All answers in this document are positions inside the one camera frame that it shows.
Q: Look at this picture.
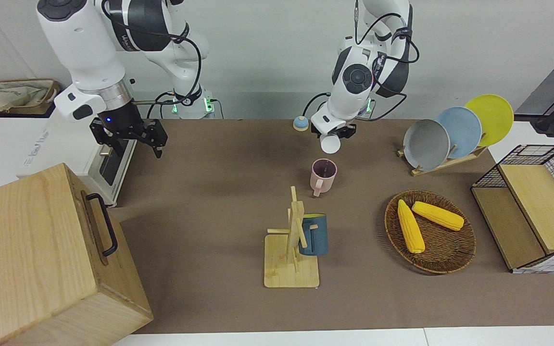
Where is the small white cup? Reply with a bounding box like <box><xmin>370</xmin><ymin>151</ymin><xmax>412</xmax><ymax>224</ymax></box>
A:
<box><xmin>320</xmin><ymin>133</ymin><xmax>341</xmax><ymax>155</ymax></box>

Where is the black cabinet handle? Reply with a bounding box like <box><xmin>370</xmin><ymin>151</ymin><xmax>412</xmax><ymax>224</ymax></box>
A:
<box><xmin>86</xmin><ymin>193</ymin><xmax>119</xmax><ymax>258</ymax></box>

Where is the yellow corn cob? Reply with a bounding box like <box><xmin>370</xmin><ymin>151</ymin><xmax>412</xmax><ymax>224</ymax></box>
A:
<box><xmin>397</xmin><ymin>199</ymin><xmax>426</xmax><ymax>254</ymax></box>
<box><xmin>411</xmin><ymin>200</ymin><xmax>465</xmax><ymax>232</ymax></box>

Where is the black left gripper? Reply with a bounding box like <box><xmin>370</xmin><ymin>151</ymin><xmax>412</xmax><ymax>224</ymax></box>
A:
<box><xmin>311</xmin><ymin>124</ymin><xmax>357</xmax><ymax>140</ymax></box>

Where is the yellow plate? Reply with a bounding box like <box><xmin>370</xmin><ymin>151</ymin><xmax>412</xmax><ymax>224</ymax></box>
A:
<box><xmin>464</xmin><ymin>94</ymin><xmax>515</xmax><ymax>148</ymax></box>

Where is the wire and wood shelf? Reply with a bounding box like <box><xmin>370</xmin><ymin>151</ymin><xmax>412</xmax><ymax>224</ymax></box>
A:
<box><xmin>470</xmin><ymin>144</ymin><xmax>554</xmax><ymax>275</ymax></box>

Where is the brown table mat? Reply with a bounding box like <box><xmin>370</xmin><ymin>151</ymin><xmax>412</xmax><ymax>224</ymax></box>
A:
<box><xmin>108</xmin><ymin>118</ymin><xmax>554</xmax><ymax>335</ymax></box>

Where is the brown wicker basket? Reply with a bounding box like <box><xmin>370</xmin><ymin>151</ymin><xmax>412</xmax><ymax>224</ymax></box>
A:
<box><xmin>384</xmin><ymin>189</ymin><xmax>478</xmax><ymax>275</ymax></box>

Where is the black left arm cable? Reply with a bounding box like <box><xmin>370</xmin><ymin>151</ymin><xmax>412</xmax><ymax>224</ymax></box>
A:
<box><xmin>303</xmin><ymin>0</ymin><xmax>420</xmax><ymax>122</ymax></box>

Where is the grey plate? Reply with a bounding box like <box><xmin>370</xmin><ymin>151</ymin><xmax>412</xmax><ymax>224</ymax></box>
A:
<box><xmin>403</xmin><ymin>118</ymin><xmax>451</xmax><ymax>173</ymax></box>

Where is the wooden mug tree stand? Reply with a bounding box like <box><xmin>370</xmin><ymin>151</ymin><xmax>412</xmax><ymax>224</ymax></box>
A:
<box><xmin>264</xmin><ymin>185</ymin><xmax>320</xmax><ymax>289</ymax></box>

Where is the box with beige bag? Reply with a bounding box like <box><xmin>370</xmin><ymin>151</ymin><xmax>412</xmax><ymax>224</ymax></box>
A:
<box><xmin>0</xmin><ymin>78</ymin><xmax>62</xmax><ymax>116</ymax></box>

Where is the light blue plate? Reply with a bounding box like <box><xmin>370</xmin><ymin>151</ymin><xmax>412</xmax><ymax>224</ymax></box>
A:
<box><xmin>435</xmin><ymin>106</ymin><xmax>483</xmax><ymax>160</ymax></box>

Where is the pink mug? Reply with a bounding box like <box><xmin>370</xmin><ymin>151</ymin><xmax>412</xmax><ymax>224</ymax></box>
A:
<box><xmin>310</xmin><ymin>158</ymin><xmax>338</xmax><ymax>198</ymax></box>

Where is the white toaster oven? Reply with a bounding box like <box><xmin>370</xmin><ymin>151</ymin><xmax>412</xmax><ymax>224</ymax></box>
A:
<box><xmin>16</xmin><ymin>108</ymin><xmax>139</xmax><ymax>208</ymax></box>

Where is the dark blue mug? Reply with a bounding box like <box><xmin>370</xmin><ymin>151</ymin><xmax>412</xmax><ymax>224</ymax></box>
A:
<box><xmin>298</xmin><ymin>213</ymin><xmax>329</xmax><ymax>257</ymax></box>

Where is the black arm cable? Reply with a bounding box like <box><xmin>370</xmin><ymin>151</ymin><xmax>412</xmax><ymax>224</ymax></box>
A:
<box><xmin>303</xmin><ymin>0</ymin><xmax>420</xmax><ymax>122</ymax></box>
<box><xmin>101</xmin><ymin>0</ymin><xmax>203</xmax><ymax>119</ymax></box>

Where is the wooden plate rack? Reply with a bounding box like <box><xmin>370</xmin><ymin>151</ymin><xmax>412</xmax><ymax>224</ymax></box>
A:
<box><xmin>398</xmin><ymin>144</ymin><xmax>489</xmax><ymax>177</ymax></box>

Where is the wooden cabinet box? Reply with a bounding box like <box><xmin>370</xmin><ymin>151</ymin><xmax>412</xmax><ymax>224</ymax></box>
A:
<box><xmin>0</xmin><ymin>162</ymin><xmax>154</xmax><ymax>346</ymax></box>

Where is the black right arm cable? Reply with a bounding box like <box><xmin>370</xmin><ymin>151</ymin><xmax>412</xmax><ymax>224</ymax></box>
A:
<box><xmin>101</xmin><ymin>0</ymin><xmax>203</xmax><ymax>119</ymax></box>

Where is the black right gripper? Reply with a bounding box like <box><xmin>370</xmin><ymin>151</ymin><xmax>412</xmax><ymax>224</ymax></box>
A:
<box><xmin>89</xmin><ymin>103</ymin><xmax>168</xmax><ymax>159</ymax></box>

